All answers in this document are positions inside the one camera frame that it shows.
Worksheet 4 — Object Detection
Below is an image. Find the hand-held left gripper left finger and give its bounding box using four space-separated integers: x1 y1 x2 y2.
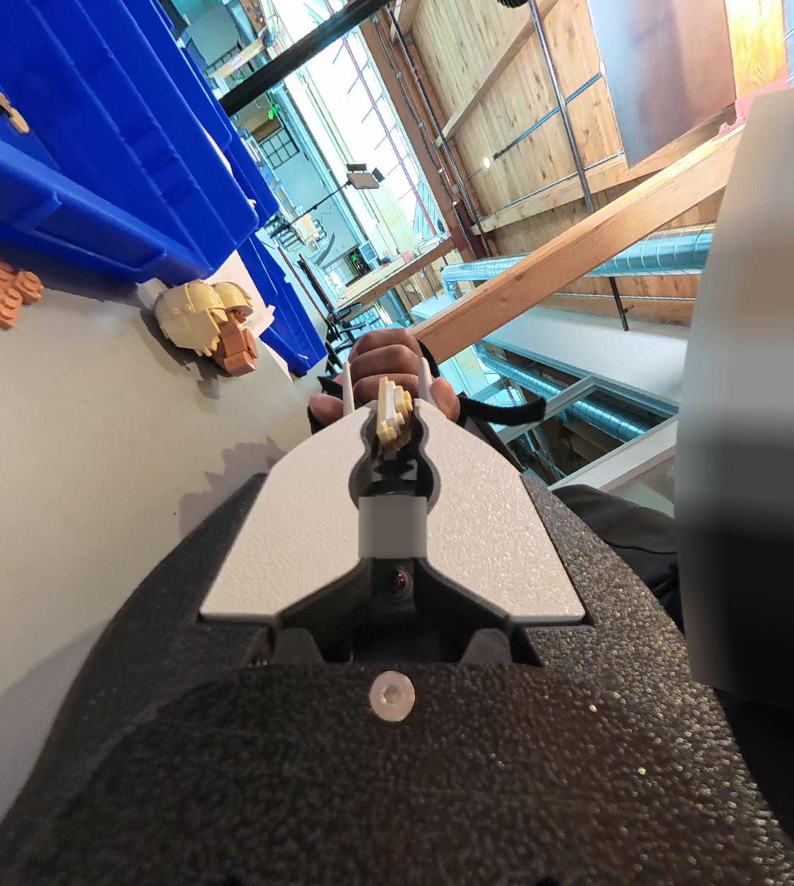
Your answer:
199 407 381 618

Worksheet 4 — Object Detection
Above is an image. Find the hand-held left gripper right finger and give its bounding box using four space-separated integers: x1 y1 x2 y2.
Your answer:
410 407 586 620

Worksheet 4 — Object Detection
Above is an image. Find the tan brick assembly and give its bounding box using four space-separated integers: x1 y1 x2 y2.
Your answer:
373 377 414 459

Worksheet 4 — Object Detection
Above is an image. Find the tan and brown brick model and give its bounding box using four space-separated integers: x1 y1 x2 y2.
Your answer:
155 280 261 379

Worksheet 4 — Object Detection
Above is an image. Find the person's right forearm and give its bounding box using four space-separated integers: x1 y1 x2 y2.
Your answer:
549 485 682 634

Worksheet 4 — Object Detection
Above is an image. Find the grey desk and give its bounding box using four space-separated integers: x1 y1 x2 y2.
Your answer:
0 228 343 866

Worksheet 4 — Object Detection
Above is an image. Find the person's right hand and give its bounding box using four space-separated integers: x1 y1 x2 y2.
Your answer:
307 328 461 434

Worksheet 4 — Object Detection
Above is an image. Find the blue plastic storage bin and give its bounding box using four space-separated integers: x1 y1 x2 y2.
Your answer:
0 0 261 285
92 0 329 378

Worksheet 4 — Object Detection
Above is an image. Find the light panel on tripod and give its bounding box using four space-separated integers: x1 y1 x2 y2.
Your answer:
314 162 385 209

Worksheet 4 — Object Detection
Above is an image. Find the black floor lamp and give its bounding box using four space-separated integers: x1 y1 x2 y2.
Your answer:
219 0 405 119

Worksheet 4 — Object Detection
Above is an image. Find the person's black jacket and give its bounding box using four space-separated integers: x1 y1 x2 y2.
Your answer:
709 682 794 886

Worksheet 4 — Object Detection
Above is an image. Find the silver ventilation duct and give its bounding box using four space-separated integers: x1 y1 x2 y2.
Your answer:
476 342 680 444
442 225 716 295

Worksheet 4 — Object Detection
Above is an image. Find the wooden support post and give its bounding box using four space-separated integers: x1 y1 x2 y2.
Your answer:
411 128 744 364

